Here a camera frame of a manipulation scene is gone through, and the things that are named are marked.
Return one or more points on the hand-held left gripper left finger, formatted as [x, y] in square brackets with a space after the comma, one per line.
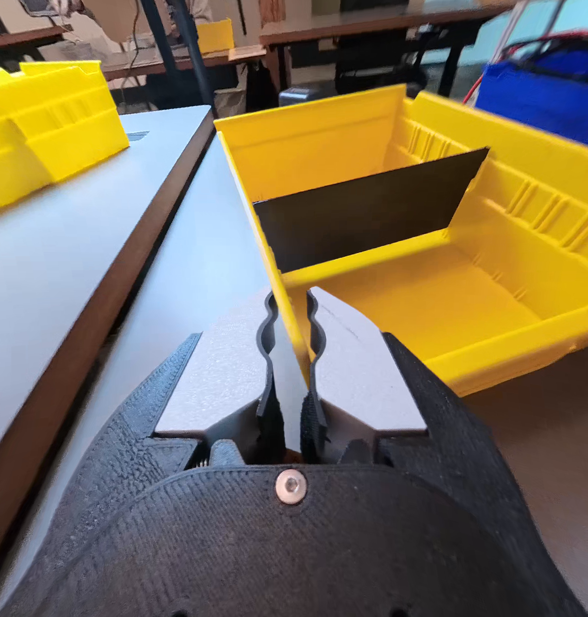
[216, 376]

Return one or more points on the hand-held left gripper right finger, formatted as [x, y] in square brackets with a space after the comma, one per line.
[361, 376]

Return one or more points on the yellow plastic bin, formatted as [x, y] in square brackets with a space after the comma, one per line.
[48, 140]
[419, 308]

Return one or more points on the blue plastic bin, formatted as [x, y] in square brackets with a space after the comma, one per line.
[534, 96]

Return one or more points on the black bin divider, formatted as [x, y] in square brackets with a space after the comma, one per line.
[361, 212]

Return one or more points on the grey electronic device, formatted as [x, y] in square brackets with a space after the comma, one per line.
[298, 96]

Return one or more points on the wooden desk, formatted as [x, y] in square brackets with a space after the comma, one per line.
[178, 60]

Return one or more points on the black tripod pole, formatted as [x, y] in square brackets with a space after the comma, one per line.
[188, 53]

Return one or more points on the small yellow bin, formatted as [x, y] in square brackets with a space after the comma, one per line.
[216, 36]

